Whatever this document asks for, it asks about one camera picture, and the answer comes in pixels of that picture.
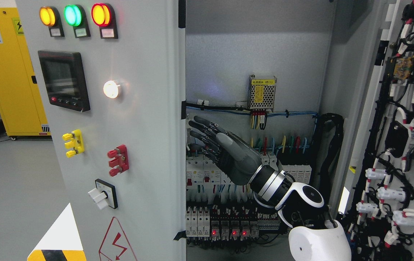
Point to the grey cabinet door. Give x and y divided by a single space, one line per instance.
146 60
370 83

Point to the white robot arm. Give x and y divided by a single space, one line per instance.
314 234

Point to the white circuit breaker row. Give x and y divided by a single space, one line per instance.
202 172

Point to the perforated metal power supply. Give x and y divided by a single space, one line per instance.
261 92

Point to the white lower breaker row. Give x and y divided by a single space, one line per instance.
198 222

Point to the black relay terminal row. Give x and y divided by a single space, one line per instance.
244 222

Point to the black surge protector block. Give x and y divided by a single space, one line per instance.
297 165

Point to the white indicator light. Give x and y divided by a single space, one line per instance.
111 89

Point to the red electric danger sticker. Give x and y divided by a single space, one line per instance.
115 245

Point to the black digital power meter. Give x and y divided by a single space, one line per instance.
64 77

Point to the red indicator light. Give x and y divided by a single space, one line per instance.
104 17

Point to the green indicator light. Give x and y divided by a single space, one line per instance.
76 17

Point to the amber indicator light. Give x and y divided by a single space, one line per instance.
50 17

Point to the yellow safety cabinet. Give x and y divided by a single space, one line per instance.
21 107

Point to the red terminal post block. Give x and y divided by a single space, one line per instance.
118 160

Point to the yellow terminal post block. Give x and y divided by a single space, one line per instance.
74 143

